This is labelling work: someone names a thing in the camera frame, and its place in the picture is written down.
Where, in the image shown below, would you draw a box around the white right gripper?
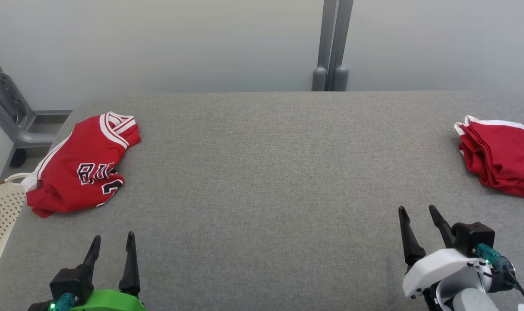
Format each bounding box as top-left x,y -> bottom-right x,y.
398,205 -> 493,298

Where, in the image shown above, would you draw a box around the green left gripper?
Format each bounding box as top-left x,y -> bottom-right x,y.
27,232 -> 147,311

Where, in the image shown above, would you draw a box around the red shorts with white stripe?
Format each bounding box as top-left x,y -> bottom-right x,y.
454,115 -> 524,200

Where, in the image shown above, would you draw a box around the red basketball jersey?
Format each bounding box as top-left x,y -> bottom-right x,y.
21,111 -> 141,218

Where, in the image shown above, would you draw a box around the cream perforated laundry basket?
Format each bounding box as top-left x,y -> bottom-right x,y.
0,173 -> 32,295

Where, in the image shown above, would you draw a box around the left camera cable, teal plug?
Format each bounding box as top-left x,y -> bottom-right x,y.
46,293 -> 75,311

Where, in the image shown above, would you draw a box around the camera cable, teal plug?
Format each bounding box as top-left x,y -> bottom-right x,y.
477,243 -> 524,303
46,293 -> 75,311

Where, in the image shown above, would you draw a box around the right camera cable, teal plug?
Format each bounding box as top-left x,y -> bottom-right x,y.
477,243 -> 524,303

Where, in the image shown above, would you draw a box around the grey partition post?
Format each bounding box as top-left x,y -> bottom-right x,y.
331,0 -> 354,92
313,0 -> 338,92

